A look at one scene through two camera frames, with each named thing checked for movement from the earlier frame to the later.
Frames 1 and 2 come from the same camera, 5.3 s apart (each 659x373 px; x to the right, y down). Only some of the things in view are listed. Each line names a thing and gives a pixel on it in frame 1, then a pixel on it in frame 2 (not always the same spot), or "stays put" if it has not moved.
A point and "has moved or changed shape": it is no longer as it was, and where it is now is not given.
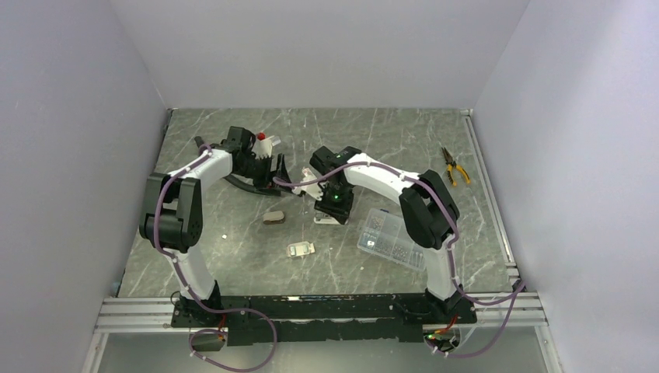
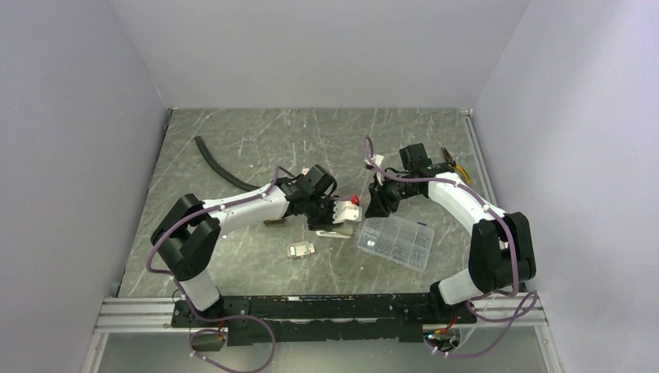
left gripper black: [266, 179] → [326, 224]
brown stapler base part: [276, 217] stays put
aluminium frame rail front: [511, 312] stays put
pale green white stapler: [323, 218] has moved or changed shape
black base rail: [267, 320] stays put
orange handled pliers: [451, 164] stays put
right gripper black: [341, 212] → [381, 204]
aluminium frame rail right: [493, 196] stays put
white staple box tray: [300, 249] stays put
